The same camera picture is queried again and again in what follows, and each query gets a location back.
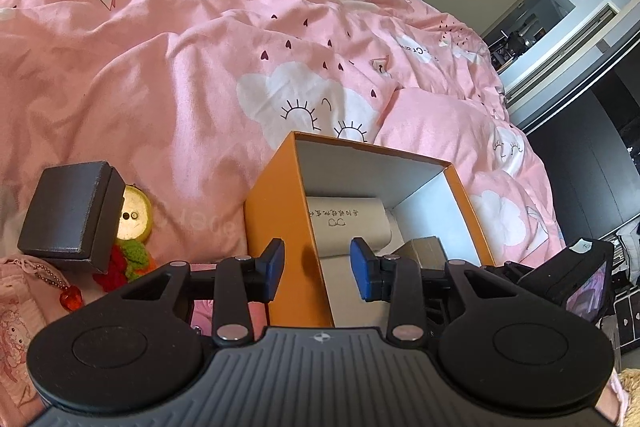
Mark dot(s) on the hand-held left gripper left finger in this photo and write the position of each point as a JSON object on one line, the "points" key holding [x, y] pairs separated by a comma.
{"points": [[270, 272]]}

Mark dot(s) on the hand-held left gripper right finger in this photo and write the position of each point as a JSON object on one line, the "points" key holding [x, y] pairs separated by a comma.
{"points": [[362, 269]]}

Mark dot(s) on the orange cardboard box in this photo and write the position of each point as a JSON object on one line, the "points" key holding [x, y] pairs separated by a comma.
{"points": [[280, 227]]}

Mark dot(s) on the pink printed pouch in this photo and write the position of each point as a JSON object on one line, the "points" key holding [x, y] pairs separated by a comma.
{"points": [[20, 332]]}

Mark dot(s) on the beige paper roll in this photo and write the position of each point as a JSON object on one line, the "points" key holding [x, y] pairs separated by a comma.
{"points": [[345, 227]]}

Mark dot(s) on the small brown cardboard box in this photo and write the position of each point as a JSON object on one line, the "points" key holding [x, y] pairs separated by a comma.
{"points": [[425, 252]]}

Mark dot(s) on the dark wardrobe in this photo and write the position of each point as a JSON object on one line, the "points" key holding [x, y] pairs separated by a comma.
{"points": [[585, 157]]}

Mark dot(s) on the red green crochet toy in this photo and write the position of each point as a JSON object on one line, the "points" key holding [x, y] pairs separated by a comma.
{"points": [[125, 264]]}

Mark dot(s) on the yellow round case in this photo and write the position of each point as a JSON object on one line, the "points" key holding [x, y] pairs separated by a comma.
{"points": [[132, 214]]}

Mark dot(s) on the red heart pendant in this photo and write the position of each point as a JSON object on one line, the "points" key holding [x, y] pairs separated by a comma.
{"points": [[71, 298]]}

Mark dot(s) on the black leather case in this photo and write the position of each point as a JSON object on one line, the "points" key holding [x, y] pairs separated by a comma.
{"points": [[70, 212]]}

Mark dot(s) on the pink printed blanket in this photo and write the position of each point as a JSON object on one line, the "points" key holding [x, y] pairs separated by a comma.
{"points": [[175, 57]]}

